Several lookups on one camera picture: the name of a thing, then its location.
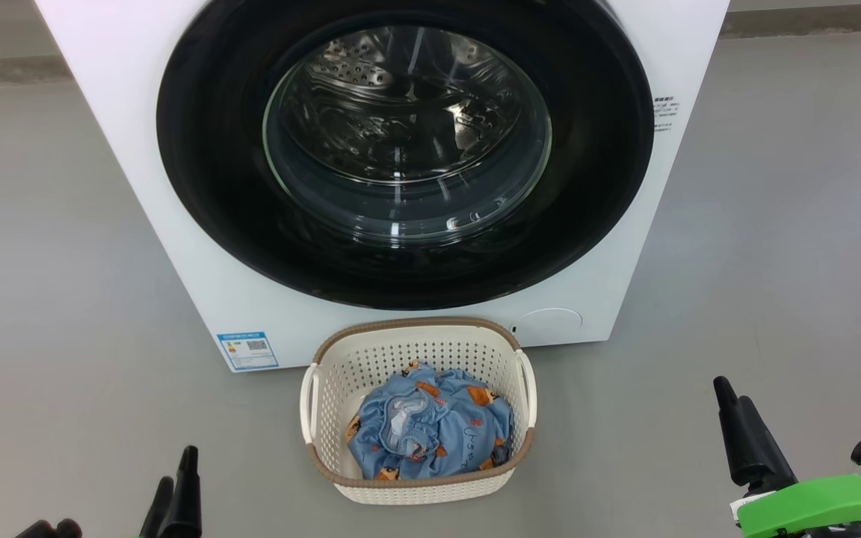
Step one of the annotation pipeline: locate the blue energy label sticker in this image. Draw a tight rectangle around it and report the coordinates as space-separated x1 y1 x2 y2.
216 331 280 372

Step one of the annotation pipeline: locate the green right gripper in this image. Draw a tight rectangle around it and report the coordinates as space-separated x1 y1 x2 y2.
713 376 861 538

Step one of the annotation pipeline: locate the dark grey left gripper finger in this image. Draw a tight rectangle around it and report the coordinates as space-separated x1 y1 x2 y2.
139 476 175 538
158 446 202 538

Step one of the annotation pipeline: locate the white front-load washing machine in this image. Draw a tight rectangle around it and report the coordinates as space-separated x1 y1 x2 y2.
34 0 730 373

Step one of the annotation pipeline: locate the round white filter cover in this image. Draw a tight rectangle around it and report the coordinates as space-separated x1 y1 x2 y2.
518 308 583 348

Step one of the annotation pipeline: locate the black round glass washer door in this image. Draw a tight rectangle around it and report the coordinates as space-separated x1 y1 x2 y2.
155 0 655 311

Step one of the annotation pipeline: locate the cream perforated laundry basket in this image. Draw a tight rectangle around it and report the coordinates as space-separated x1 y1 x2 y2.
300 317 537 506

